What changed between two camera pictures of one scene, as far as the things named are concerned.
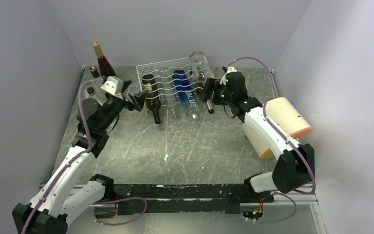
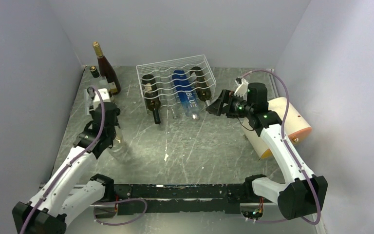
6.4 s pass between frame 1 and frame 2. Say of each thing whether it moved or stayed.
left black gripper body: moved
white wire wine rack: stayed
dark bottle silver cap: stayed
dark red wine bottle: stayed
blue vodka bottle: stayed
